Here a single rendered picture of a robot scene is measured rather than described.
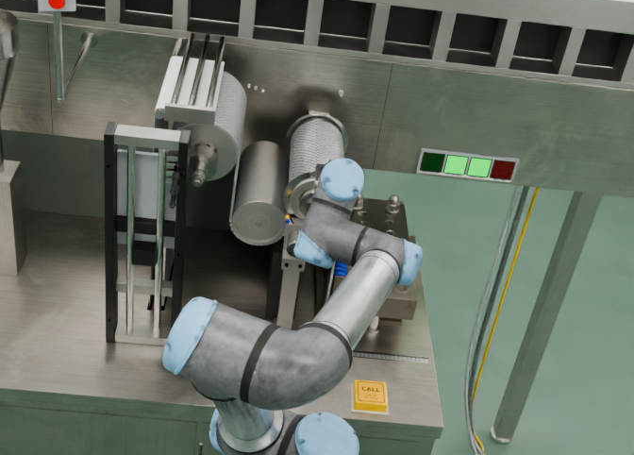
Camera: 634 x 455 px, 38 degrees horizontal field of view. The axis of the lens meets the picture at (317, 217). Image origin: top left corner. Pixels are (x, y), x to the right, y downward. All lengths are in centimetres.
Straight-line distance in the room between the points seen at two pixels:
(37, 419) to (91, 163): 66
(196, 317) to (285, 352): 14
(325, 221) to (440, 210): 273
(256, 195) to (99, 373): 51
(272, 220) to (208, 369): 79
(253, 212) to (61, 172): 62
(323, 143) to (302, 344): 86
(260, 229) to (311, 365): 80
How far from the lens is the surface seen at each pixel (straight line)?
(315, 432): 165
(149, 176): 185
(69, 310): 220
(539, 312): 291
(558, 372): 364
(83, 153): 237
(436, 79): 221
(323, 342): 129
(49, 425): 213
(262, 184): 203
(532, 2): 217
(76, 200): 246
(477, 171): 235
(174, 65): 205
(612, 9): 223
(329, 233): 159
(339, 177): 159
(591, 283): 414
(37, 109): 233
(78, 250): 237
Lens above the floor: 236
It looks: 35 degrees down
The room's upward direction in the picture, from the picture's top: 9 degrees clockwise
